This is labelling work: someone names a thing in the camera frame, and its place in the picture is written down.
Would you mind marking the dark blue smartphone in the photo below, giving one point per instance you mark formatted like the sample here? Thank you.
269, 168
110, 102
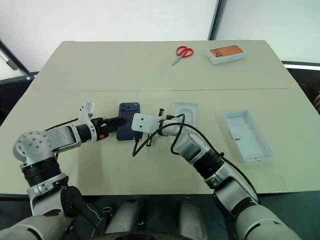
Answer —
128, 117

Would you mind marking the grey rounded robot leg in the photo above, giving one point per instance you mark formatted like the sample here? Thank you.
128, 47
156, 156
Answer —
190, 218
126, 217

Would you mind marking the phone box with orange print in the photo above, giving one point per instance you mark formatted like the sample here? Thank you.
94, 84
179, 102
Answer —
226, 53

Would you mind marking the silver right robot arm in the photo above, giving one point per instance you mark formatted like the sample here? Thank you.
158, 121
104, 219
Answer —
197, 150

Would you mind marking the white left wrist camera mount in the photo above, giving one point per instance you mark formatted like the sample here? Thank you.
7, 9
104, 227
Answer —
87, 108

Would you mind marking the white phone box lid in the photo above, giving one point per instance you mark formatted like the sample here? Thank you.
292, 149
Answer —
248, 136

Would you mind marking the dark window frame bar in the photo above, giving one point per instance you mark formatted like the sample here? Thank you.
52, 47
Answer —
12, 58

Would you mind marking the white phone box tray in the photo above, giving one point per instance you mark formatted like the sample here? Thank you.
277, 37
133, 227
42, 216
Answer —
187, 113

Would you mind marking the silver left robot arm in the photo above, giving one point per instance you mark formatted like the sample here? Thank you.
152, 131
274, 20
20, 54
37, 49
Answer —
40, 145

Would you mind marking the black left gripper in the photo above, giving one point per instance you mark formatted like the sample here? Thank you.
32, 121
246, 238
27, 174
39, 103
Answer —
103, 128

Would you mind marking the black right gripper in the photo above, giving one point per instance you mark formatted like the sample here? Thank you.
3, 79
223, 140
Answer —
139, 136

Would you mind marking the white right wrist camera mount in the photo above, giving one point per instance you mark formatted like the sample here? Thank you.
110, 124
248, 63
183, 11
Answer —
143, 123

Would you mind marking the dark window frame post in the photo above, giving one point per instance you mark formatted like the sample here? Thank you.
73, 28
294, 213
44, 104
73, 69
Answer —
217, 20

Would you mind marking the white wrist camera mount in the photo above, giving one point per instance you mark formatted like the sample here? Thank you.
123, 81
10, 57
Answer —
87, 108
143, 123

